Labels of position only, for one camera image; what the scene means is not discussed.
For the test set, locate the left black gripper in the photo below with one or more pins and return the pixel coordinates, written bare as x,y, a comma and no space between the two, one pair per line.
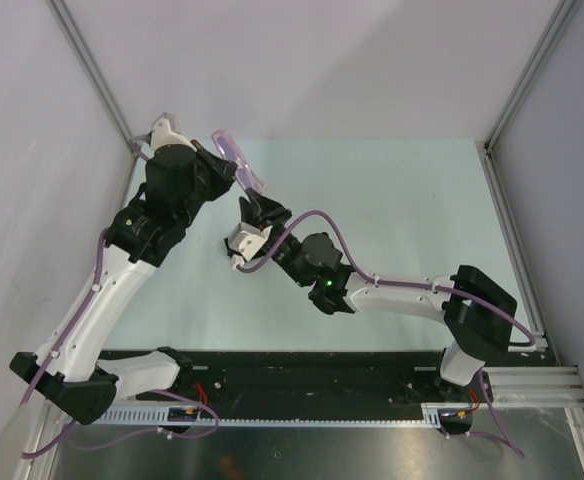
222,170

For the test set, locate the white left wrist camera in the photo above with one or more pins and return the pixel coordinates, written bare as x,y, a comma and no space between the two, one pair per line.
164,133

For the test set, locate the pink purple sunglasses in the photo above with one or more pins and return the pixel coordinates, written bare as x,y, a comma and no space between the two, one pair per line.
230,151

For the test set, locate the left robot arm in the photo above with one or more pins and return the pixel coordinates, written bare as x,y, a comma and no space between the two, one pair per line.
67,369

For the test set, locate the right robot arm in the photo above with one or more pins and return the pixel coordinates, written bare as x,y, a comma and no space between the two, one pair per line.
477,311

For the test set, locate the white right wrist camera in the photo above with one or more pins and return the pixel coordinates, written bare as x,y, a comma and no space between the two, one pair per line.
246,241

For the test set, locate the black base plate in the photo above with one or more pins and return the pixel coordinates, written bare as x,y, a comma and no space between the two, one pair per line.
181,414

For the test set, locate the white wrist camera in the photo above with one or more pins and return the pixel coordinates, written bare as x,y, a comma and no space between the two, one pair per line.
246,241
164,133

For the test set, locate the aluminium corner post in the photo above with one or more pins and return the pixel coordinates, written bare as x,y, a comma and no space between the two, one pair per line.
75,38
534,66

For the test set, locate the right aluminium corner post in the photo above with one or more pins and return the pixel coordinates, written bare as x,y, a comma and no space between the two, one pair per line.
534,66

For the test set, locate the black glasses case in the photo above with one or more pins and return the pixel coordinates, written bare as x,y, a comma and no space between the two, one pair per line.
228,251

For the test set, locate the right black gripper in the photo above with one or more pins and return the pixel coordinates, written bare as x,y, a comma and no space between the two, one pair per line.
271,212

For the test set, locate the left aluminium corner post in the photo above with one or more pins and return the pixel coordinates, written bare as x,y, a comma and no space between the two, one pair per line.
75,38

